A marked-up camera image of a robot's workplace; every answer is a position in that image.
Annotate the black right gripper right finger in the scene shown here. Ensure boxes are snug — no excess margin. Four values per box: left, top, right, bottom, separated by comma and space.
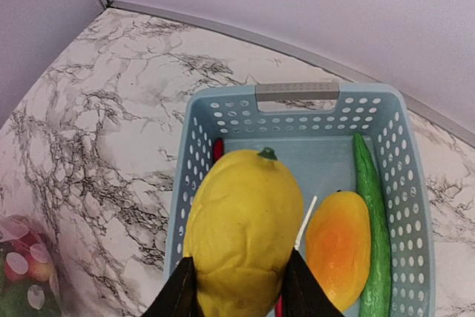
281, 249, 344, 317

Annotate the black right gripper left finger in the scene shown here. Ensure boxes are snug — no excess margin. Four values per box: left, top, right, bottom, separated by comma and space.
142, 257, 199, 317

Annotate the green fake cucumber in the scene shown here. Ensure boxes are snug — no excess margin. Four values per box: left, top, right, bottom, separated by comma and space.
353, 133, 392, 317

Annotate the clear zip top bag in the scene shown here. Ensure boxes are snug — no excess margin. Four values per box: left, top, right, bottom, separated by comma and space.
1, 215, 62, 317

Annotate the red fake chili pepper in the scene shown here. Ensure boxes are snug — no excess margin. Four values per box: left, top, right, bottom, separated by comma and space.
212, 138, 224, 163

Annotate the light blue perforated plastic basket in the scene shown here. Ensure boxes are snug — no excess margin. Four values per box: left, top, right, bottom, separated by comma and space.
164, 82, 436, 316

